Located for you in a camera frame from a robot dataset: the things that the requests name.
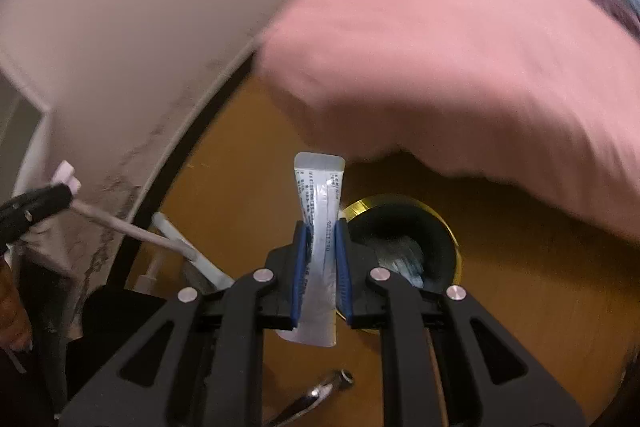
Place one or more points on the chrome metal tube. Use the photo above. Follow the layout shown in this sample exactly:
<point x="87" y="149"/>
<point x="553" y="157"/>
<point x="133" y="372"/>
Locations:
<point x="312" y="394"/>

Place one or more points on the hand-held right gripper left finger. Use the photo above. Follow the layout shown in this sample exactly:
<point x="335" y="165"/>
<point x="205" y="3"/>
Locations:
<point x="300" y="269"/>

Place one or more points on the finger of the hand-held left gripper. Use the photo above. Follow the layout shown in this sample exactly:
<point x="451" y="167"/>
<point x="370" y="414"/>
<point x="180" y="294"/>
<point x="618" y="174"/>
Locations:
<point x="35" y="207"/>

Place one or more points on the pink blanket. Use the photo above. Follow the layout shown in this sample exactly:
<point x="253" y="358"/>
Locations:
<point x="450" y="57"/>

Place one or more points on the white plastic stick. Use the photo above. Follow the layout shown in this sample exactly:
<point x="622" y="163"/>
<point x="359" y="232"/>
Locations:
<point x="125" y="229"/>

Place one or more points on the white sachet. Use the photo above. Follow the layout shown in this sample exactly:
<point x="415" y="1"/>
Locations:
<point x="320" y="189"/>

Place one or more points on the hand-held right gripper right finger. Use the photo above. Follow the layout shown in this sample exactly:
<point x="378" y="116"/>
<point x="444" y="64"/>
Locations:
<point x="343" y="269"/>

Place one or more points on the person's left hand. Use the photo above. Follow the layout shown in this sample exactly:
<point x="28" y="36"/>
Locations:
<point x="12" y="307"/>

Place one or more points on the white plastic rod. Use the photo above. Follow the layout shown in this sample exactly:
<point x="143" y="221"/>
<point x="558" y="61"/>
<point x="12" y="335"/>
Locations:
<point x="197" y="257"/>

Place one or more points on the black cup with gold rim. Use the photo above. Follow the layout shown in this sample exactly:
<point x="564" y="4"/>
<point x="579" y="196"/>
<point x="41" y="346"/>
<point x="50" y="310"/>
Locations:
<point x="395" y="227"/>

